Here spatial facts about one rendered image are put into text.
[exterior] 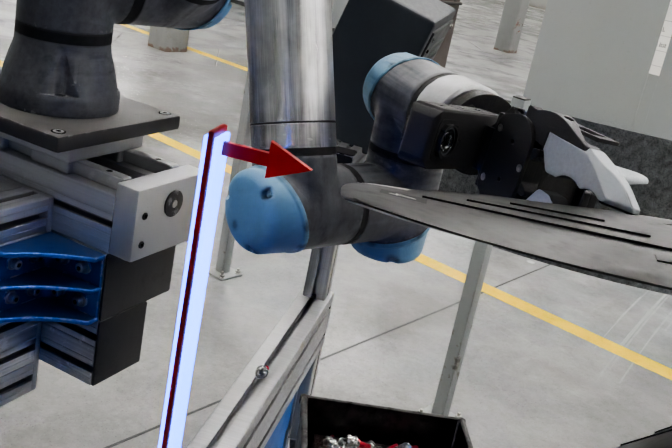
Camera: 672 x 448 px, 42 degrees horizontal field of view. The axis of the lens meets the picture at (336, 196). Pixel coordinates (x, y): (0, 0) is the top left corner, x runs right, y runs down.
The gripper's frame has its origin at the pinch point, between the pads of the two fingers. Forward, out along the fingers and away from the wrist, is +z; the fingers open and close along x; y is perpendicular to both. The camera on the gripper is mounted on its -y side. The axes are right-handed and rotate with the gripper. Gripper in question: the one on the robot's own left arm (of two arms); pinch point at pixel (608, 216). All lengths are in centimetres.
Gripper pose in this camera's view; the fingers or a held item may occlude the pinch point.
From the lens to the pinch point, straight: 59.4
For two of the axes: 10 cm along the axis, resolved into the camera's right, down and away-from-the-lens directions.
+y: 8.8, 1.4, 4.6
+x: -2.8, 9.2, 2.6
